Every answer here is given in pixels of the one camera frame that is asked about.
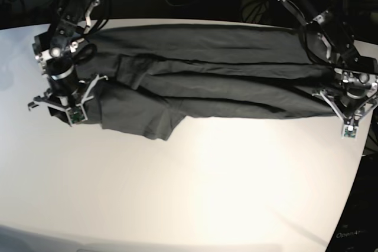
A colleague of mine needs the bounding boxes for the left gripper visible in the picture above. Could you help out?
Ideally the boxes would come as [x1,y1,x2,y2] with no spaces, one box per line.
[312,85,377,139]

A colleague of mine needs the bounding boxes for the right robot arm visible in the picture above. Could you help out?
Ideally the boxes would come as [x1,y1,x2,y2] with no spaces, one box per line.
[28,0,108,126]

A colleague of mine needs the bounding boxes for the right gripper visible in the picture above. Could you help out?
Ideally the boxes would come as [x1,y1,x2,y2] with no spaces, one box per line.
[28,74,109,126]

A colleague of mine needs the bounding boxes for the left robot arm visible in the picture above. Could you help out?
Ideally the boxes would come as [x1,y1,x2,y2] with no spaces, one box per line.
[277,0,377,138]

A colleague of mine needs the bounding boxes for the black OpenArm base box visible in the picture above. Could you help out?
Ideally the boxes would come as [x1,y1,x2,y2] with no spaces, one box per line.
[326,154,377,252]

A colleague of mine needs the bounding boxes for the grey T-shirt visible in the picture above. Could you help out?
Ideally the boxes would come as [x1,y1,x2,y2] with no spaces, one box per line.
[77,24,334,140]

